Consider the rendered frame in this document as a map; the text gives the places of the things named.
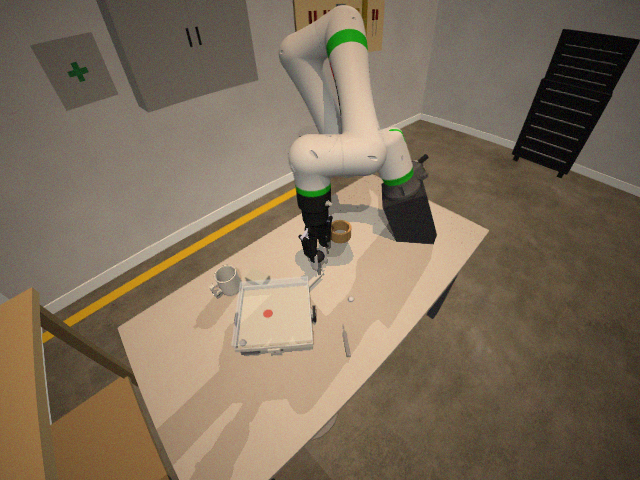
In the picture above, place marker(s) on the brown cylinder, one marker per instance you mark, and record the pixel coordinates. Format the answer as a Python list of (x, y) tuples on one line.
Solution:
[(340, 237)]

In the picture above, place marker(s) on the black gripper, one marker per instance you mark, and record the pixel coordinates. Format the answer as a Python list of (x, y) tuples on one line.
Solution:
[(317, 226)]

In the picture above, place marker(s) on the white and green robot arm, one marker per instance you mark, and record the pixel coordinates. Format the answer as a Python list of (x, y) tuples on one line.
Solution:
[(358, 149)]

